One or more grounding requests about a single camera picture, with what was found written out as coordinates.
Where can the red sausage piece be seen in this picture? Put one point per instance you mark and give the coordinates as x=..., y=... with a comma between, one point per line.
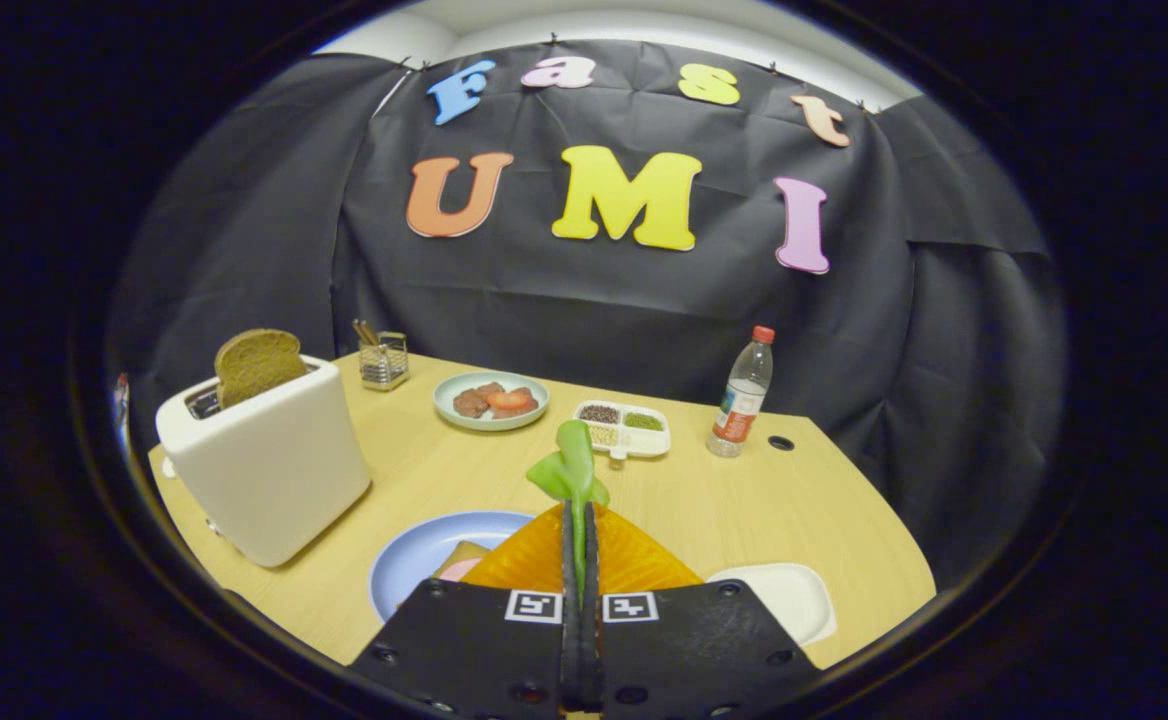
x=512, y=401

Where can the white divided seasoning dish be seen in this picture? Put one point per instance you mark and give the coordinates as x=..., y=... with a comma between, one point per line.
x=634, y=443

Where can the blue plate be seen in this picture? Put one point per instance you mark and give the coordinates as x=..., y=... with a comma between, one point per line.
x=412, y=562

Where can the green lettuce leaf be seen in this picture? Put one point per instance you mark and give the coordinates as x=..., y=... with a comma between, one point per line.
x=574, y=470

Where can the black backdrop cloth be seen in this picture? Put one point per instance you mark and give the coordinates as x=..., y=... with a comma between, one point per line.
x=594, y=310

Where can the clear plastic water bottle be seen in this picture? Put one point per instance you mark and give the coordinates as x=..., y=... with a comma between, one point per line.
x=739, y=410

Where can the brown meat piece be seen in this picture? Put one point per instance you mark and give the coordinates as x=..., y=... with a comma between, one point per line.
x=471, y=402

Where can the pale green plate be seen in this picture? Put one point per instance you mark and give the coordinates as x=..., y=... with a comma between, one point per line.
x=492, y=423

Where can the white square plate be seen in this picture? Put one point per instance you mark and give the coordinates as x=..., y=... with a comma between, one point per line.
x=784, y=600

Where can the brown toasted bread slice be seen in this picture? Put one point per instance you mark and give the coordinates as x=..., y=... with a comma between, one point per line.
x=259, y=365

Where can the brown chopsticks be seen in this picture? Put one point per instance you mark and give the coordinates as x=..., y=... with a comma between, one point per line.
x=364, y=333

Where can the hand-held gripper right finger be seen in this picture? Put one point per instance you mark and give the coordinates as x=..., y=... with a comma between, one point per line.
x=694, y=640

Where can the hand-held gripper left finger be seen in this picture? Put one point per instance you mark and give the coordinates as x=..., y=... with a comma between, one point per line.
x=484, y=640

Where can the white toaster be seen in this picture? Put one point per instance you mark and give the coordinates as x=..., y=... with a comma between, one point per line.
x=264, y=475

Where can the square brown bread slice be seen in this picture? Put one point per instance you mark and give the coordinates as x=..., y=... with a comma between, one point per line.
x=464, y=552

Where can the pink ham slice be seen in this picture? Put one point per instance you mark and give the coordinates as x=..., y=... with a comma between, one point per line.
x=459, y=571

